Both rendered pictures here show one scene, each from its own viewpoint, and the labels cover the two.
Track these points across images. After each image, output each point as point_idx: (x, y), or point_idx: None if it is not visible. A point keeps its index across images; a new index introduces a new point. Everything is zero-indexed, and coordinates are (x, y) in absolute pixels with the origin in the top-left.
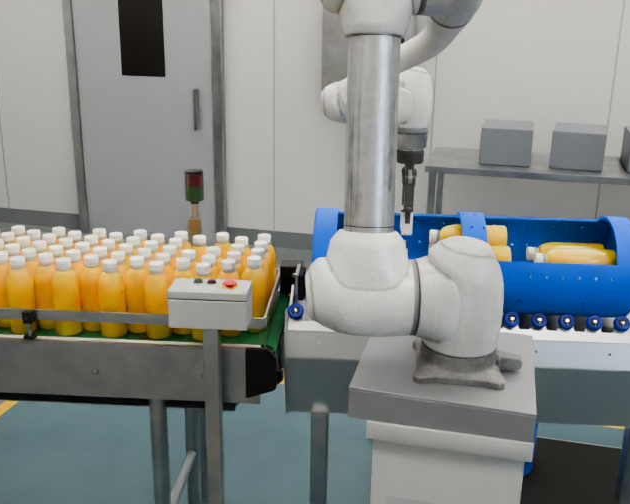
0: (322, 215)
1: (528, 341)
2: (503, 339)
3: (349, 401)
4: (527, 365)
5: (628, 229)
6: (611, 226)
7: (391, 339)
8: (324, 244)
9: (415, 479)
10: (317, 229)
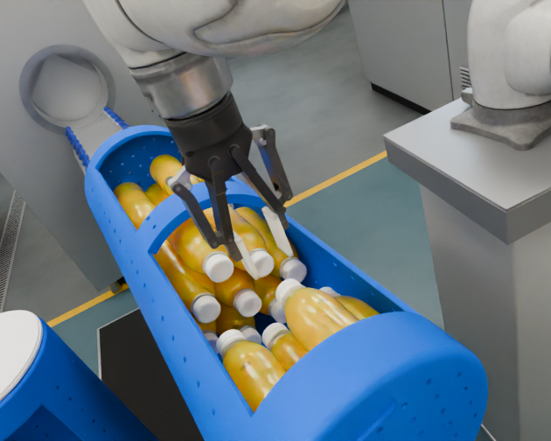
0: (384, 350)
1: (399, 129)
2: (417, 136)
3: None
4: (449, 106)
5: (145, 126)
6: (143, 134)
7: (545, 164)
8: (445, 333)
9: None
10: (437, 343)
